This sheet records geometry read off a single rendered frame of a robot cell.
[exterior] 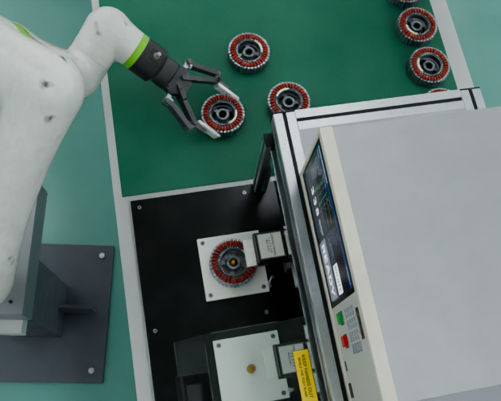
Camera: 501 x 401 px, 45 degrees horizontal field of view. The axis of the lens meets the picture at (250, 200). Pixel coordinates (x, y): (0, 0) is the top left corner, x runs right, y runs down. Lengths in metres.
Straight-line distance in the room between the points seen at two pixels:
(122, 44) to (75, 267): 1.03
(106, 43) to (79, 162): 1.00
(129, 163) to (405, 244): 0.83
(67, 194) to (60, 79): 1.38
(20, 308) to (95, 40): 0.62
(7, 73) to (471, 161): 0.75
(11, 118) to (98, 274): 1.27
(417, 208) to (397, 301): 0.15
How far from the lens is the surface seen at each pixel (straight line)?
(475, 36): 2.92
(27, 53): 1.06
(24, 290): 1.44
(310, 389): 1.15
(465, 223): 1.01
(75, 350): 2.23
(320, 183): 1.04
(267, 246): 1.33
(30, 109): 1.04
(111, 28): 1.47
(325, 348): 1.11
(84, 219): 2.34
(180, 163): 1.56
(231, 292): 1.44
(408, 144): 1.02
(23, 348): 2.27
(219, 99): 1.60
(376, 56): 1.78
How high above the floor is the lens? 2.20
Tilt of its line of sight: 71 degrees down
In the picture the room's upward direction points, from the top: 14 degrees clockwise
